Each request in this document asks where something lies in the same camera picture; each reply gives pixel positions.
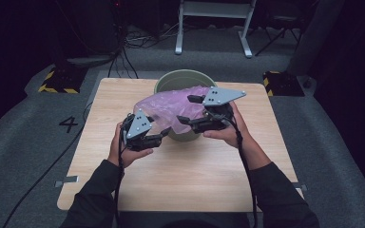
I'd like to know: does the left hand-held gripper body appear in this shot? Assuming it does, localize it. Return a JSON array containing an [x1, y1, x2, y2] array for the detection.
[[120, 108, 163, 152]]

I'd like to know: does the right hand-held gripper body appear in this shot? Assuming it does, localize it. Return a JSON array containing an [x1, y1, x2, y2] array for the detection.
[[191, 85, 247, 134]]

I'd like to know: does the pink plastic bag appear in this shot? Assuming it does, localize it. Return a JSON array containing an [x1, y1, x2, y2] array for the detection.
[[133, 85, 213, 135]]

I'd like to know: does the green plastic bin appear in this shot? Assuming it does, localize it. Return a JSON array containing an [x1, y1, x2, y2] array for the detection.
[[153, 68, 217, 143]]

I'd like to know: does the person's left hand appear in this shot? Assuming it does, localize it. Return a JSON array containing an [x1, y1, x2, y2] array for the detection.
[[106, 122, 155, 169]]

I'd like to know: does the person's right hand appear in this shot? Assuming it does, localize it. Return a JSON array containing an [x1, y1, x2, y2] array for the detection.
[[202, 101, 252, 149]]

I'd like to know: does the black yellow striped block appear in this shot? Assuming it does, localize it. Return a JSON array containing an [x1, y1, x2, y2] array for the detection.
[[37, 65, 88, 95], [262, 70, 306, 97]]

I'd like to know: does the black tripod stand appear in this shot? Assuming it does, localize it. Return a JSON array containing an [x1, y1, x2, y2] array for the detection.
[[254, 13, 302, 58]]

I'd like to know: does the grey tape strip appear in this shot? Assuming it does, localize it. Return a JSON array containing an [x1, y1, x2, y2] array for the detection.
[[54, 175, 80, 188]]

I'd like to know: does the person's lap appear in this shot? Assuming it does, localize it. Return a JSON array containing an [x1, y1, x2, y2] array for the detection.
[[117, 210, 251, 228]]

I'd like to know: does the grey curtain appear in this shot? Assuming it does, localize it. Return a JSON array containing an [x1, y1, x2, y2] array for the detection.
[[285, 0, 346, 77]]

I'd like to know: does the left hand-held gripper cable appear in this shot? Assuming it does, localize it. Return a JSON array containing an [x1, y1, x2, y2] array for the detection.
[[113, 124, 125, 228]]

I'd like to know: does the hand-held gripper cable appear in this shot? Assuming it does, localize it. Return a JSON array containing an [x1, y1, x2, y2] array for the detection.
[[220, 116, 259, 228], [113, 124, 125, 228]]

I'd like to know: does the bundle of floor cables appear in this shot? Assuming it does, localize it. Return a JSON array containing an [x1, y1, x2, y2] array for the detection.
[[106, 20, 180, 80]]

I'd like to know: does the right hand-held gripper cable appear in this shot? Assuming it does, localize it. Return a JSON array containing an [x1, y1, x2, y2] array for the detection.
[[220, 116, 259, 228]]

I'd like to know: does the white desk frame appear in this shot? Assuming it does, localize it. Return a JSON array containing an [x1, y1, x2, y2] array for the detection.
[[174, 0, 258, 59]]

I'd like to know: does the long black floor cable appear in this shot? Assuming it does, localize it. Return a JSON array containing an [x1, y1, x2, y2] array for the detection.
[[2, 103, 93, 228]]

